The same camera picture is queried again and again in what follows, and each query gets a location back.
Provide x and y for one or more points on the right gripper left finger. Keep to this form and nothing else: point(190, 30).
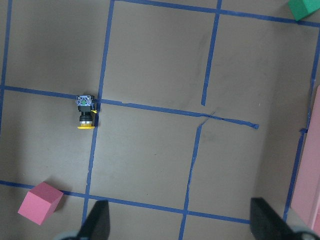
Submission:
point(97, 225)

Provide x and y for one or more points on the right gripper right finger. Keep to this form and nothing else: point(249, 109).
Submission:
point(266, 224)

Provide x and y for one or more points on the yellow push button switch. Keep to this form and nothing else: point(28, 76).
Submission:
point(86, 105)

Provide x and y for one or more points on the pink plastic bin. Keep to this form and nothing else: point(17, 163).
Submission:
point(306, 195)

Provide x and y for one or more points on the pink cube centre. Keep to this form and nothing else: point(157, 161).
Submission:
point(40, 203)

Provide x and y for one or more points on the green cube near bin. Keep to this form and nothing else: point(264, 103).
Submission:
point(301, 9)

